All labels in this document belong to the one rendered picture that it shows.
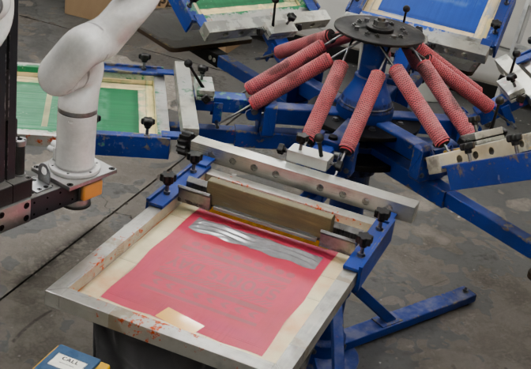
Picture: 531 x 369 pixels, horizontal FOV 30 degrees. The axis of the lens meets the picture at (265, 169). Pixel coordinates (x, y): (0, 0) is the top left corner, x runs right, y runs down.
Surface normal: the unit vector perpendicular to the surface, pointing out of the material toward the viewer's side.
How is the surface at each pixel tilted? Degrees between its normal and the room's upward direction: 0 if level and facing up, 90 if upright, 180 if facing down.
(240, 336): 0
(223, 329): 0
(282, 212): 90
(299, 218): 90
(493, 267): 0
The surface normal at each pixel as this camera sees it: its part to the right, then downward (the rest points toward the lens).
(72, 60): -0.36, 0.40
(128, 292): 0.13, -0.89
